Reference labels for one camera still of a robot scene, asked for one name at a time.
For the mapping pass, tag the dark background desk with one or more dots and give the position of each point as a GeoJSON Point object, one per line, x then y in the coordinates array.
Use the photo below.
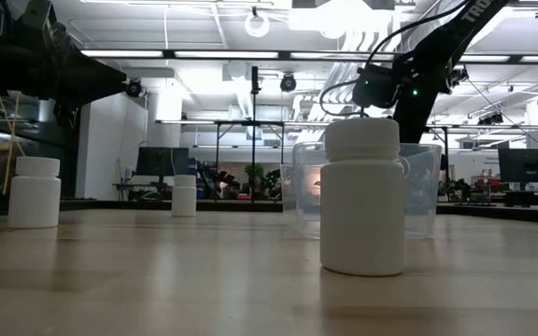
{"type": "Point", "coordinates": [147, 186]}

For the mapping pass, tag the black tripod stand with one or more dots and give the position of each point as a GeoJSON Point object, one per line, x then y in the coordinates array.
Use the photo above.
{"type": "Point", "coordinates": [253, 140]}

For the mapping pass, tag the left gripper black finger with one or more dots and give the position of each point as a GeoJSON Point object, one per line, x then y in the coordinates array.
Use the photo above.
{"type": "Point", "coordinates": [67, 112]}
{"type": "Point", "coordinates": [98, 74]}

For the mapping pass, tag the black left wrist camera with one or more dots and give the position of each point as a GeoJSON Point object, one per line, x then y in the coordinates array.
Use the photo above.
{"type": "Point", "coordinates": [35, 23]}

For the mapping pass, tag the long ceiling light strip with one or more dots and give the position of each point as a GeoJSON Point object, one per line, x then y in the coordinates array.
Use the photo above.
{"type": "Point", "coordinates": [227, 54]}

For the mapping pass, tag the black background table frame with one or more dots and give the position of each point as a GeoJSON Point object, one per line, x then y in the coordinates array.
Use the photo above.
{"type": "Point", "coordinates": [446, 140]}
{"type": "Point", "coordinates": [227, 123]}

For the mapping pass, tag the green potted background plant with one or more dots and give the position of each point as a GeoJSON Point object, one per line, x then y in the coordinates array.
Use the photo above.
{"type": "Point", "coordinates": [255, 172]}

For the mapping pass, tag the black round ceiling spotlight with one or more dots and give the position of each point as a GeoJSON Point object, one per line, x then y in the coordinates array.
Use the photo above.
{"type": "Point", "coordinates": [287, 82]}
{"type": "Point", "coordinates": [133, 88]}

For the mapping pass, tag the clear plastic basket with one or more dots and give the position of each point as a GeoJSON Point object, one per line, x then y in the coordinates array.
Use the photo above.
{"type": "Point", "coordinates": [425, 205]}

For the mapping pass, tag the black background robot arm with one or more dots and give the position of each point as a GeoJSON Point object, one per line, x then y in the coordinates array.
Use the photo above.
{"type": "Point", "coordinates": [215, 179]}

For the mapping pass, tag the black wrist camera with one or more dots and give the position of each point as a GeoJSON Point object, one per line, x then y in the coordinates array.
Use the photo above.
{"type": "Point", "coordinates": [376, 86]}
{"type": "Point", "coordinates": [35, 23]}

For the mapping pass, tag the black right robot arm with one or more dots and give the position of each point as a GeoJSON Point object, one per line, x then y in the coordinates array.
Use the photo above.
{"type": "Point", "coordinates": [456, 28]}

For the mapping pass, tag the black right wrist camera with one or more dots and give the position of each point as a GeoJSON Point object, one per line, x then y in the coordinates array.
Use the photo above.
{"type": "Point", "coordinates": [376, 86]}

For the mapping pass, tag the white plastic pill bottle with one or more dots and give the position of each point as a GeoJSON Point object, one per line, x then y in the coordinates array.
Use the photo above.
{"type": "Point", "coordinates": [184, 198]}
{"type": "Point", "coordinates": [34, 200]}
{"type": "Point", "coordinates": [362, 210]}

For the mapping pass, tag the black computer monitor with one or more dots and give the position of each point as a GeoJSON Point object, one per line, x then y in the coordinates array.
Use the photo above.
{"type": "Point", "coordinates": [526, 165]}
{"type": "Point", "coordinates": [161, 161]}

